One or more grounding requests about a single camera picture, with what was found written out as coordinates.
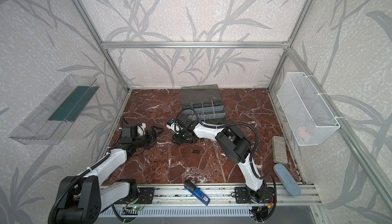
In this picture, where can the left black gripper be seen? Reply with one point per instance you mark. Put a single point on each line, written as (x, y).
(148, 135)

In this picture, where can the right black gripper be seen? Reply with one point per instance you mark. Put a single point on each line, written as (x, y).
(179, 137)

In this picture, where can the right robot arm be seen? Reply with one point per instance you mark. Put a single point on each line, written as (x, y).
(237, 140)

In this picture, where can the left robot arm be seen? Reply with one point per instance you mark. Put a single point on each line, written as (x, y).
(67, 209)

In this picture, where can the lone black screw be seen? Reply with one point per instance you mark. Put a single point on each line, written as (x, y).
(195, 151)

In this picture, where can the grey compartment organizer box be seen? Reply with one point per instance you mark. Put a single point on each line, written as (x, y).
(206, 100)

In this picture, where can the blue black utility knife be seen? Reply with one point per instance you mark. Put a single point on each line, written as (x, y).
(196, 192)

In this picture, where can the grey sponge block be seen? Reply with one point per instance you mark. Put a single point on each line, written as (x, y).
(279, 150)

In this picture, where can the pink object in basket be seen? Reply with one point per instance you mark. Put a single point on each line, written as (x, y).
(303, 133)

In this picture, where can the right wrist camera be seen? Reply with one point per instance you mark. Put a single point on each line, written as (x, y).
(174, 126)

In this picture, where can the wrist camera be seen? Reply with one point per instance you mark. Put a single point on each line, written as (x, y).
(174, 126)
(141, 129)

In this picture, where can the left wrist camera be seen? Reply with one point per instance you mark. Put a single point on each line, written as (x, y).
(141, 129)

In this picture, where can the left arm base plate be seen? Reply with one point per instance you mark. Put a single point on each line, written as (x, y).
(144, 195)

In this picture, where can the aluminium front rail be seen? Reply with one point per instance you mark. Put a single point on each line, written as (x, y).
(177, 195)

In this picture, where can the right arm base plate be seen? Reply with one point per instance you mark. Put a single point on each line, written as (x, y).
(244, 195)

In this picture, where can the clear acrylic wall shelf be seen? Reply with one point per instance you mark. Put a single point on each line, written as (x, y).
(51, 120)

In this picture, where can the white wire mesh basket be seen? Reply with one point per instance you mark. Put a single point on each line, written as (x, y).
(304, 106)

